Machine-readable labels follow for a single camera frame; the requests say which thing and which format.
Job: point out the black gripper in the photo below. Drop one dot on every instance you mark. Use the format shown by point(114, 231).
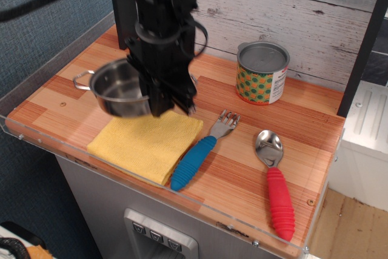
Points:
point(166, 59)

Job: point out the silver pot with handles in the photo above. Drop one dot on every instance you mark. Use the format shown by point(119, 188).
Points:
point(122, 91)

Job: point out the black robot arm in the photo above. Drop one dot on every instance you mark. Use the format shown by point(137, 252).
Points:
point(162, 17)

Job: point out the yellow folded cloth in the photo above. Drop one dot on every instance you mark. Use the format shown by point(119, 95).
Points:
point(147, 146)

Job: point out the clear acrylic edge guard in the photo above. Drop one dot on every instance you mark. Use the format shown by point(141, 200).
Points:
point(49, 112)

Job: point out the patterned tin can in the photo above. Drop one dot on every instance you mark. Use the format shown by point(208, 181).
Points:
point(261, 72)

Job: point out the grey toy kitchen cabinet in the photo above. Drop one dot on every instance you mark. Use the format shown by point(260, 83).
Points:
point(127, 221)

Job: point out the orange object bottom left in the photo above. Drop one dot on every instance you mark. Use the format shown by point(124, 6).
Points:
point(38, 252)

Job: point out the fork with blue handle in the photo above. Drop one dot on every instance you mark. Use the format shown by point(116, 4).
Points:
point(189, 165)

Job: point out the spoon with red handle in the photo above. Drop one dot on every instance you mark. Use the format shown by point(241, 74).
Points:
point(269, 149)

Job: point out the black vertical post right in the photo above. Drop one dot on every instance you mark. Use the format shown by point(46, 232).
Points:
point(370, 36)

